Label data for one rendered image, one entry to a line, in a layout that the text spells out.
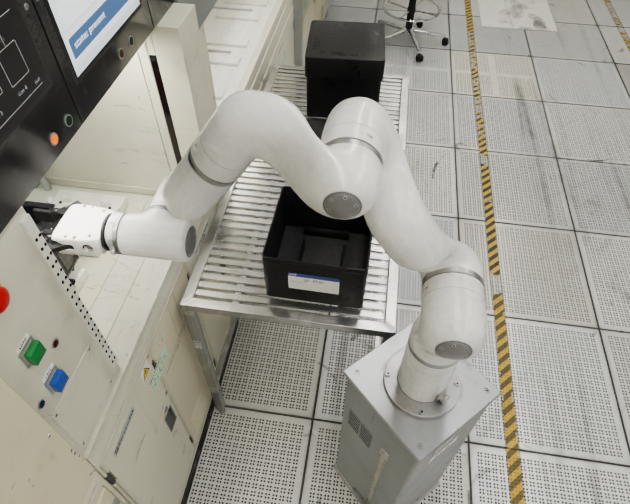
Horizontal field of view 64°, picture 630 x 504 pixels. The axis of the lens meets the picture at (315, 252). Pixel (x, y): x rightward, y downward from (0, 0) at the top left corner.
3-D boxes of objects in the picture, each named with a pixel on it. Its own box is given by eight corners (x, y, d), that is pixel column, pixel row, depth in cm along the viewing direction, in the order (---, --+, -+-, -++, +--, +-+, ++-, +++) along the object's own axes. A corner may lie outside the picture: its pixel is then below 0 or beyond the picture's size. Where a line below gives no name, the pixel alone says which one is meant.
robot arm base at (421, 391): (476, 389, 124) (497, 352, 110) (420, 434, 117) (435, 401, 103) (421, 335, 134) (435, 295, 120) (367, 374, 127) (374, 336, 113)
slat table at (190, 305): (369, 436, 193) (395, 333, 135) (217, 413, 198) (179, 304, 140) (388, 202, 276) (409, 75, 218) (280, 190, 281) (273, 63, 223)
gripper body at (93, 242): (112, 264, 99) (58, 257, 100) (131, 226, 106) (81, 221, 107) (99, 239, 93) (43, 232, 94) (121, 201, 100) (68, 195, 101)
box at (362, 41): (378, 121, 196) (385, 61, 177) (304, 117, 197) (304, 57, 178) (378, 81, 214) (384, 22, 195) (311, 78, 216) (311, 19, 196)
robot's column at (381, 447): (440, 483, 182) (502, 392, 124) (382, 535, 171) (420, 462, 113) (389, 422, 196) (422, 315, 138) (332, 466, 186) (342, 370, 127)
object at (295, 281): (264, 296, 142) (260, 257, 129) (284, 225, 160) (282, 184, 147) (362, 309, 139) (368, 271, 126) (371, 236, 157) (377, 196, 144)
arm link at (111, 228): (123, 265, 100) (109, 263, 100) (140, 232, 105) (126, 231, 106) (111, 237, 93) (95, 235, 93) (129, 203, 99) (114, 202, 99)
